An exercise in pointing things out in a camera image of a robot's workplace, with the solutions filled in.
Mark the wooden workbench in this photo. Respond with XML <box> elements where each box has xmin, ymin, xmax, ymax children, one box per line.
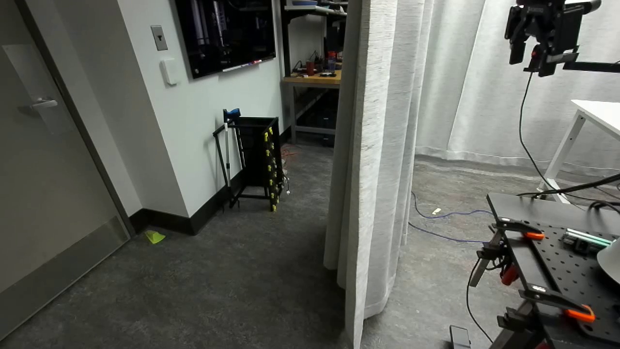
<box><xmin>281</xmin><ymin>72</ymin><xmax>341</xmax><ymax>140</ymax></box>

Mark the grey door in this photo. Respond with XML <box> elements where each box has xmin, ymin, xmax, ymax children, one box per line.
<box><xmin>0</xmin><ymin>0</ymin><xmax>128</xmax><ymax>339</ymax></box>

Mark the white background curtain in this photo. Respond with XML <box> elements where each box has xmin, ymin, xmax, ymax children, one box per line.
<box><xmin>416</xmin><ymin>0</ymin><xmax>620</xmax><ymax>171</ymax></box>

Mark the grey wall switch plate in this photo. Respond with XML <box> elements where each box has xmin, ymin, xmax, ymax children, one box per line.
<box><xmin>151</xmin><ymin>25</ymin><xmax>168</xmax><ymax>50</ymax></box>

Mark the orange black clamp upper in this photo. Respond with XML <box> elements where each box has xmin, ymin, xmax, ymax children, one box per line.
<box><xmin>469</xmin><ymin>221</ymin><xmax>546</xmax><ymax>287</ymax></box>

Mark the white table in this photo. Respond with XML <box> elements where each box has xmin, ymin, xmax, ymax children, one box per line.
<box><xmin>536</xmin><ymin>97</ymin><xmax>620</xmax><ymax>205</ymax></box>

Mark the wall mounted black screen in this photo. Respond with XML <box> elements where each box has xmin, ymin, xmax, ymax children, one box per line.
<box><xmin>172</xmin><ymin>0</ymin><xmax>275</xmax><ymax>77</ymax></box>

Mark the green paper scrap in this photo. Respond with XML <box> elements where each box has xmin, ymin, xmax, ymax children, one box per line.
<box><xmin>143</xmin><ymin>229</ymin><xmax>166</xmax><ymax>246</ymax></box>

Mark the white fabric curtain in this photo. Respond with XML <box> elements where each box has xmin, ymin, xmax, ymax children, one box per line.
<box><xmin>323</xmin><ymin>0</ymin><xmax>434</xmax><ymax>349</ymax></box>

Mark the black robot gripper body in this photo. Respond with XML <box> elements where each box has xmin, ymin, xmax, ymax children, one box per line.
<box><xmin>503</xmin><ymin>0</ymin><xmax>602</xmax><ymax>74</ymax></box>

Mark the white wall thermostat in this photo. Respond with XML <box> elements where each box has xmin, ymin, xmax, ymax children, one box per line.
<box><xmin>159</xmin><ymin>60</ymin><xmax>178</xmax><ymax>87</ymax></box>

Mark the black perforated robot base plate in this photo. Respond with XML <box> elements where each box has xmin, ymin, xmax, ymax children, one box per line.
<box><xmin>484</xmin><ymin>192</ymin><xmax>620</xmax><ymax>345</ymax></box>

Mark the orange black clamp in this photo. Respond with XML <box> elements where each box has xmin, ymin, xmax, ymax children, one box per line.
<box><xmin>494</xmin><ymin>285</ymin><xmax>598</xmax><ymax>335</ymax></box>
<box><xmin>469</xmin><ymin>221</ymin><xmax>546</xmax><ymax>287</ymax></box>

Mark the black hanging cable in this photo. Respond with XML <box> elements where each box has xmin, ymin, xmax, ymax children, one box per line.
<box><xmin>515</xmin><ymin>70</ymin><xmax>620</xmax><ymax>200</ymax></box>

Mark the black yellow folded cart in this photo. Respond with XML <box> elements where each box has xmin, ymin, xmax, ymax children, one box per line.
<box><xmin>213</xmin><ymin>108</ymin><xmax>285</xmax><ymax>211</ymax></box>

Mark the blue floor cable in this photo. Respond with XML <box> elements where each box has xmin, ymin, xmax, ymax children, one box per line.
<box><xmin>409</xmin><ymin>192</ymin><xmax>494</xmax><ymax>246</ymax></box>

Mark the silver door handle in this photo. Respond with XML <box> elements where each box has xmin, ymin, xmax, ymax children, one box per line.
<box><xmin>17</xmin><ymin>97</ymin><xmax>58</xmax><ymax>116</ymax></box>

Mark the orange black clamp lower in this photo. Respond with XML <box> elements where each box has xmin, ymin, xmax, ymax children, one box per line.
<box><xmin>494</xmin><ymin>285</ymin><xmax>598</xmax><ymax>335</ymax></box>

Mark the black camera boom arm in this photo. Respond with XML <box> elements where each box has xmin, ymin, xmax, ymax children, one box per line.
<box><xmin>523</xmin><ymin>50</ymin><xmax>620</xmax><ymax>77</ymax></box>

